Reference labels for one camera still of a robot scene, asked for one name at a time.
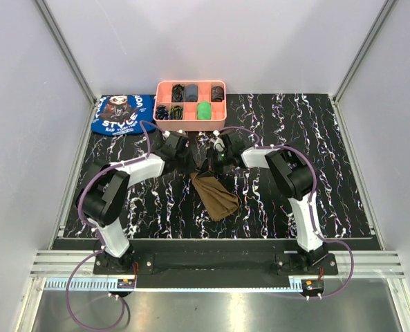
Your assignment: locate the black yellow rolled sock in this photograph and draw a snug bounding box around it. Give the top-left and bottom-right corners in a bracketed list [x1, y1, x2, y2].
[171, 83, 185, 102]

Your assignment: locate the blue printed t-shirt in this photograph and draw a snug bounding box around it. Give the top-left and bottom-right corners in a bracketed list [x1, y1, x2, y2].
[91, 95, 155, 136]

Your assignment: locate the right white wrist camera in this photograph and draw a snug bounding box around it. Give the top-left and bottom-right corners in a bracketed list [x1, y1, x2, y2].
[210, 130, 225, 152]

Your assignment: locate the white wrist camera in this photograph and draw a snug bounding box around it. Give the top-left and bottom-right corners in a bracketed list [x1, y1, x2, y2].
[210, 130, 225, 152]
[162, 130, 187, 138]

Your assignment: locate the brown cloth napkin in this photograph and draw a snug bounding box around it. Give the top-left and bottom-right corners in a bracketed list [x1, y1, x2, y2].
[190, 172, 239, 221]

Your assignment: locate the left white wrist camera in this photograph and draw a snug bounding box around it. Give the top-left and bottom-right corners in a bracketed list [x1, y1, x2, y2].
[162, 130, 187, 138]

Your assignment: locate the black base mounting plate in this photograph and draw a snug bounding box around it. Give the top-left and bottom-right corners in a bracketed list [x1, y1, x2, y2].
[93, 239, 339, 291]

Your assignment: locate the aluminium frame post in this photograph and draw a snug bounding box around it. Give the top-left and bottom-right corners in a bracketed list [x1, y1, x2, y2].
[332, 0, 398, 103]
[32, 0, 97, 105]

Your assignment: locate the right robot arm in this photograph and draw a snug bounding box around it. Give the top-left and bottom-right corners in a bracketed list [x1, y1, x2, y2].
[198, 129, 328, 274]

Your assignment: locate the grey rolled sock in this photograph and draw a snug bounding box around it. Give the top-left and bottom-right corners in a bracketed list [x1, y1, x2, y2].
[185, 84, 198, 102]

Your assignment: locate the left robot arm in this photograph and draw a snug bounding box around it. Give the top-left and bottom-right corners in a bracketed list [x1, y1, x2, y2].
[76, 131, 196, 274]

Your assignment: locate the dark patterned rolled sock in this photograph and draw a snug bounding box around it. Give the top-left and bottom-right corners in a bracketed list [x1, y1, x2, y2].
[211, 86, 225, 102]

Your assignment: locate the left aluminium frame post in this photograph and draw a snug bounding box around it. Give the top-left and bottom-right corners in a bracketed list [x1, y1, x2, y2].
[32, 0, 97, 105]

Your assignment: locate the right aluminium frame post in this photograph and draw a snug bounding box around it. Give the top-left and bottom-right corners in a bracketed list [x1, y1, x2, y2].
[332, 0, 398, 103]

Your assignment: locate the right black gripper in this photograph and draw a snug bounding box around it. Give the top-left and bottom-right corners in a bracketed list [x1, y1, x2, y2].
[195, 147, 232, 179]

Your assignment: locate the pink compartment tray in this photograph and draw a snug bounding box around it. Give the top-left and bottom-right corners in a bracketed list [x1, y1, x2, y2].
[153, 80, 227, 131]

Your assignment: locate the black marble pattern mat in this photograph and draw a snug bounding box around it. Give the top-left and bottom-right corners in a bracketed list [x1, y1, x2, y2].
[63, 93, 382, 252]

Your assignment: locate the green rolled sock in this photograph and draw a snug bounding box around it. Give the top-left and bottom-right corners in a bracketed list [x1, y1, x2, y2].
[196, 101, 212, 120]

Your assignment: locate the black blue rolled sock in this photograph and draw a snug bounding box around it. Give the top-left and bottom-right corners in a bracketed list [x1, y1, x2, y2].
[155, 104, 169, 120]

